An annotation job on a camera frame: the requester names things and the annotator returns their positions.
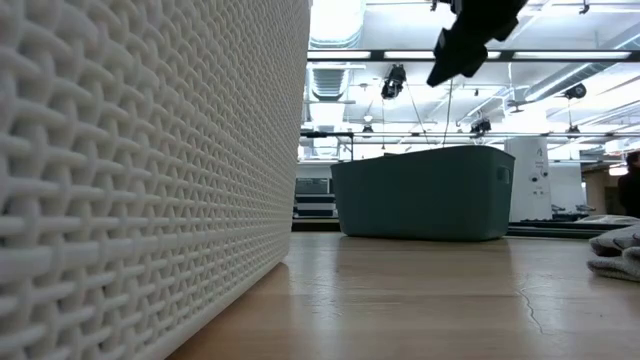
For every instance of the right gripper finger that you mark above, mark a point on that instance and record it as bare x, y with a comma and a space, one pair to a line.
457, 55

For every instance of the white column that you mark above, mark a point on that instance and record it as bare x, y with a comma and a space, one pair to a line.
530, 165

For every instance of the teal plastic bin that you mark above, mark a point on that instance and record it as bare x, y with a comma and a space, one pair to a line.
420, 195

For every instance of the wooden cabinet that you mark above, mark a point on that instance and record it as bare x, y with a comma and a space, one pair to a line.
597, 195

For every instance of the grey stacked trays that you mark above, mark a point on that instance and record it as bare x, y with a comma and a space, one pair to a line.
315, 197

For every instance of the person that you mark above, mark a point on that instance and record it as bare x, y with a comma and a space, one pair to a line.
631, 195

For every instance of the white cloth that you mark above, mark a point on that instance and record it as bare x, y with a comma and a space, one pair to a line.
620, 237

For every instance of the grey striped sock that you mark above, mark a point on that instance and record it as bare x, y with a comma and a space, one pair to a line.
620, 267

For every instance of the white woven plastic basket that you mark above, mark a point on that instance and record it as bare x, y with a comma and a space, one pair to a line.
125, 175

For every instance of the black overhead camera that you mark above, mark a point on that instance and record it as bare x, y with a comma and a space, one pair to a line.
394, 80

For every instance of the black hanging camera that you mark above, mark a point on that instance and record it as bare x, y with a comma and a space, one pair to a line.
481, 126
576, 91

